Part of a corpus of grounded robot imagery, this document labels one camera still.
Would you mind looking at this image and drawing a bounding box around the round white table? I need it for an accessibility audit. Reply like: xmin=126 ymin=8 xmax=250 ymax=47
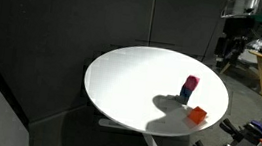
xmin=84 ymin=46 xmax=229 ymax=146

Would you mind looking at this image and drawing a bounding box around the crumpled silver foil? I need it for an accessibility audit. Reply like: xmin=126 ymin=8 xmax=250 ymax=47
xmin=246 ymin=38 xmax=262 ymax=53

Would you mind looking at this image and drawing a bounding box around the purple orange spring clamp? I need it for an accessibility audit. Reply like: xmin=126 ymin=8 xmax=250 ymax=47
xmin=244 ymin=120 xmax=262 ymax=143

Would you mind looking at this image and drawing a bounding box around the blue toy block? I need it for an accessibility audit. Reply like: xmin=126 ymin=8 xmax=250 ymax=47
xmin=180 ymin=85 xmax=192 ymax=98

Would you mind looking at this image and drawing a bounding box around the orange toy block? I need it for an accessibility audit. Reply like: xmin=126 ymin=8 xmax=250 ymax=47
xmin=188 ymin=106 xmax=207 ymax=125

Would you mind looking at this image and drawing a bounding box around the magenta toy block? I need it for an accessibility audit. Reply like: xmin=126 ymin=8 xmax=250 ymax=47
xmin=184 ymin=75 xmax=200 ymax=91

